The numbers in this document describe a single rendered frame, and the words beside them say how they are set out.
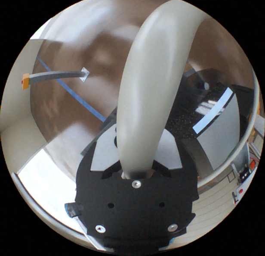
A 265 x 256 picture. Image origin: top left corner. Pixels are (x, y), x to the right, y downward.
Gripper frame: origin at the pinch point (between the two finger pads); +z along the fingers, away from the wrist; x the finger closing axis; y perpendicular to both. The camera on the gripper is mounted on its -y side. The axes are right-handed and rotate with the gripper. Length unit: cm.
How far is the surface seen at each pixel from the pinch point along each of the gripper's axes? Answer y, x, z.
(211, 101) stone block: -0.1, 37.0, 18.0
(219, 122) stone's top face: 7.3, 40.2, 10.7
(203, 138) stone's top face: 16.3, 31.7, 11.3
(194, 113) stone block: 7.4, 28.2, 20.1
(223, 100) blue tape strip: -3.1, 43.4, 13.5
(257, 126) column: 5, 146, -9
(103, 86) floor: 1, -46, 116
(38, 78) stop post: -34, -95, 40
